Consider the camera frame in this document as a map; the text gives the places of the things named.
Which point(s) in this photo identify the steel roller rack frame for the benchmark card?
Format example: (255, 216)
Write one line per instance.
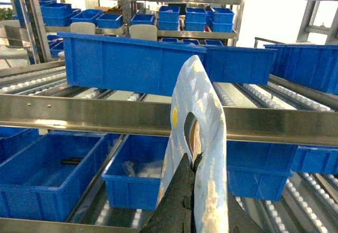
(132, 118)

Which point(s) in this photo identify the blue bin on rollers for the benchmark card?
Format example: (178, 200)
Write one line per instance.
(106, 62)

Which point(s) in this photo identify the grey chair middle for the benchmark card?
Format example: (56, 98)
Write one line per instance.
(143, 32)

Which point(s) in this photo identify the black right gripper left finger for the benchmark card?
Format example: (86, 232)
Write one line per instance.
(175, 210)

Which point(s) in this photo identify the grey chair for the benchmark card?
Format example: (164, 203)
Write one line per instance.
(83, 28)
(143, 32)

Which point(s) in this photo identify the blue bin lower left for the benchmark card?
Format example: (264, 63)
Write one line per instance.
(45, 180)

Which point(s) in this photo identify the blue bin lower middle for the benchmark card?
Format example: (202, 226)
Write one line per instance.
(133, 175)

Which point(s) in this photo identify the flower print gift bag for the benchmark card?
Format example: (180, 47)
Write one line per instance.
(198, 130)

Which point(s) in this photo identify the grey chair left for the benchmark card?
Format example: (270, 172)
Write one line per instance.
(83, 28)

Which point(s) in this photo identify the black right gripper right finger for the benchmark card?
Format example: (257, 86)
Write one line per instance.
(237, 217)

